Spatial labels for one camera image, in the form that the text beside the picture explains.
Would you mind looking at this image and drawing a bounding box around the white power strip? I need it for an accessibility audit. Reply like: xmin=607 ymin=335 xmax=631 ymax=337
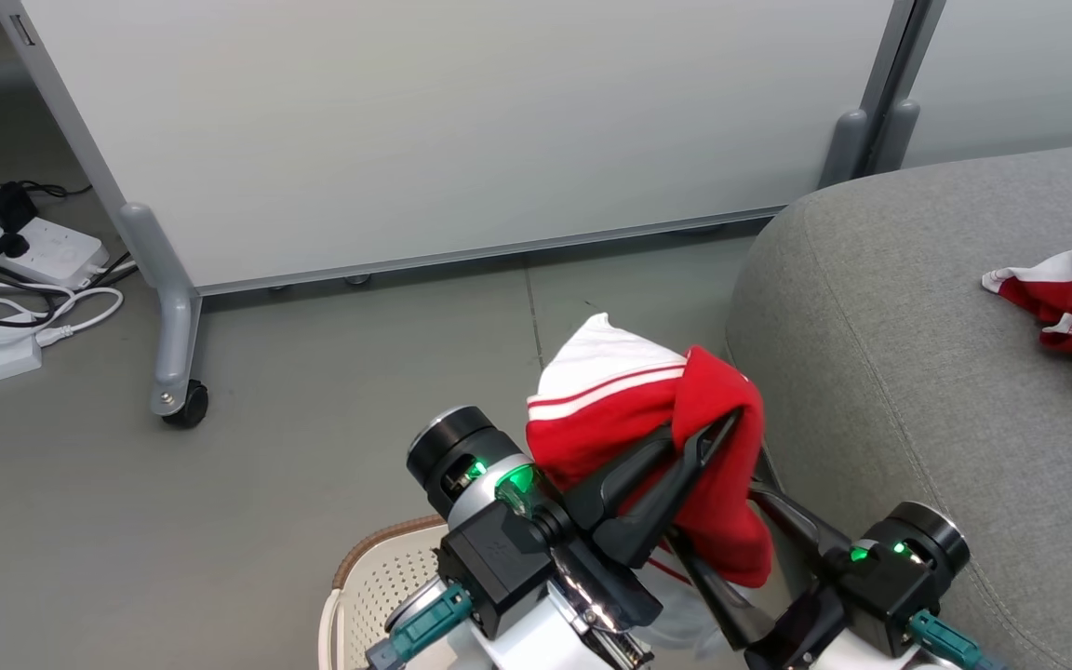
xmin=0 ymin=212 xmax=112 ymax=290

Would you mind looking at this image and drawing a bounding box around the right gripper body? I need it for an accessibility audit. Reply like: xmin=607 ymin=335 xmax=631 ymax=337
xmin=744 ymin=569 xmax=873 ymax=670

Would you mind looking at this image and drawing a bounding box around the grey partition leg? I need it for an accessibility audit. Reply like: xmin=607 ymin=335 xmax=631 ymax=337
xmin=117 ymin=203 xmax=203 ymax=417

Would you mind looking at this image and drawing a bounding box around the black plug adapter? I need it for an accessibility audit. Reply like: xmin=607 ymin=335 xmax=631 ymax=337
xmin=0 ymin=182 xmax=40 ymax=235

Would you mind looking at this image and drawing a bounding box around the red white printed jersey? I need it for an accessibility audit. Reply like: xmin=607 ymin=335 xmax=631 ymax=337
xmin=525 ymin=313 xmax=775 ymax=662

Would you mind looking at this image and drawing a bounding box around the white perforated laundry basket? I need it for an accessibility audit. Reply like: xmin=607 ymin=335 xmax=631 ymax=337
xmin=317 ymin=515 xmax=462 ymax=670

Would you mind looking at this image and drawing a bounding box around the narrow white partition panel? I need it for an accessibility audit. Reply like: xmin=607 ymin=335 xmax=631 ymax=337
xmin=904 ymin=0 xmax=1072 ymax=169

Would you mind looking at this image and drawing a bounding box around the teal left cable connector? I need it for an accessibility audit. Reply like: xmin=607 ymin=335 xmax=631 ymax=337
xmin=367 ymin=583 xmax=477 ymax=669

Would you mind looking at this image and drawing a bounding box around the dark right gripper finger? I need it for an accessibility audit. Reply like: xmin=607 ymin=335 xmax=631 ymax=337
xmin=747 ymin=485 xmax=854 ymax=570
xmin=665 ymin=531 xmax=775 ymax=649

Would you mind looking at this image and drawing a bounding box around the grey fabric sofa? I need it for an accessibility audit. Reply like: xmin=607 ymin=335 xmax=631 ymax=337
xmin=725 ymin=140 xmax=1072 ymax=670

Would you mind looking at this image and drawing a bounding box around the white power cable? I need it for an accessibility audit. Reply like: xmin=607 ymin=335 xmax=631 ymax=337
xmin=0 ymin=277 xmax=126 ymax=348

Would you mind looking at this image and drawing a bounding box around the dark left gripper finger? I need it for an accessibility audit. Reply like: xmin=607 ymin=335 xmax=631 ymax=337
xmin=591 ymin=409 xmax=743 ymax=570
xmin=561 ymin=424 xmax=677 ymax=532

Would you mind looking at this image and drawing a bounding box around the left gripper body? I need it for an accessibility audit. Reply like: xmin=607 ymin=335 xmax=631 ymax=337
xmin=536 ymin=502 xmax=663 ymax=670

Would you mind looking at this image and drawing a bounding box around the black caster wheel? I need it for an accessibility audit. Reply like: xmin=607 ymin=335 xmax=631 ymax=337
xmin=162 ymin=379 xmax=210 ymax=430

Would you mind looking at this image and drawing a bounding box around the teal cable connector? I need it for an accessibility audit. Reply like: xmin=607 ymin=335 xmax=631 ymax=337
xmin=907 ymin=610 xmax=1004 ymax=670
xmin=367 ymin=583 xmax=477 ymax=669

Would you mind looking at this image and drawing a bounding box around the wide white partition panel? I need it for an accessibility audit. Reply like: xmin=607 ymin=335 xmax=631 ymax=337
xmin=0 ymin=0 xmax=915 ymax=297

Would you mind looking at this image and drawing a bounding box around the teal right cable connector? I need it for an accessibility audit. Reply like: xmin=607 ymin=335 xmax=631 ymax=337
xmin=907 ymin=610 xmax=1004 ymax=670

